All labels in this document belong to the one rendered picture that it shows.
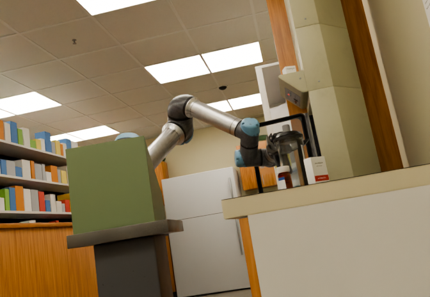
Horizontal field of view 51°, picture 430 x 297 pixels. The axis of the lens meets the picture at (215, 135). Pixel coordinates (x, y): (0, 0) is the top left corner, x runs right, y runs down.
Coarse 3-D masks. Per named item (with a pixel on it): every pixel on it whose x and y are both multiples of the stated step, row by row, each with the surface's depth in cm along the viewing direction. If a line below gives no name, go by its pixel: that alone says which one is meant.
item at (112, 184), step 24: (96, 144) 150; (120, 144) 149; (144, 144) 149; (72, 168) 149; (96, 168) 148; (120, 168) 148; (144, 168) 147; (72, 192) 147; (96, 192) 147; (120, 192) 146; (144, 192) 146; (72, 216) 146; (96, 216) 145; (120, 216) 145; (144, 216) 144
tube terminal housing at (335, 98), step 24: (312, 48) 203; (336, 48) 207; (312, 72) 201; (336, 72) 202; (312, 96) 199; (336, 96) 198; (360, 96) 208; (336, 120) 196; (360, 120) 203; (336, 144) 194; (360, 144) 199; (336, 168) 192; (360, 168) 194
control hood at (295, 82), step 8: (296, 72) 202; (280, 80) 206; (288, 80) 202; (296, 80) 202; (304, 80) 201; (280, 88) 220; (288, 88) 210; (296, 88) 201; (304, 88) 200; (304, 96) 207; (304, 104) 223
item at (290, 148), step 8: (280, 136) 159; (296, 136) 158; (280, 144) 160; (288, 144) 158; (296, 144) 158; (280, 152) 160; (288, 152) 158; (296, 152) 158; (280, 160) 160; (288, 160) 158; (296, 160) 157; (296, 168) 156; (296, 176) 156; (296, 184) 155; (304, 184) 156
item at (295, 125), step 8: (296, 120) 230; (264, 128) 235; (272, 128) 234; (280, 128) 233; (296, 128) 230; (264, 136) 235; (264, 144) 234; (312, 152) 226; (264, 168) 232; (272, 168) 231; (264, 176) 232; (272, 176) 231; (264, 184) 231; (272, 184) 230
